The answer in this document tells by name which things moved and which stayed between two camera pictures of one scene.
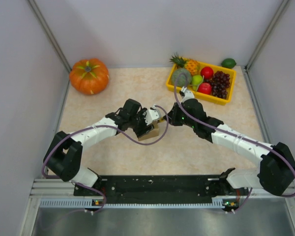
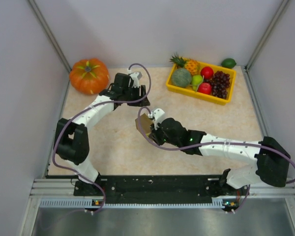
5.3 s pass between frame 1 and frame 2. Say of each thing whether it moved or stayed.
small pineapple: stayed
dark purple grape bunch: stayed
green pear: stayed
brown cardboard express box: moved
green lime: stayed
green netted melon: stayed
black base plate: stayed
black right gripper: moved
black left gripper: moved
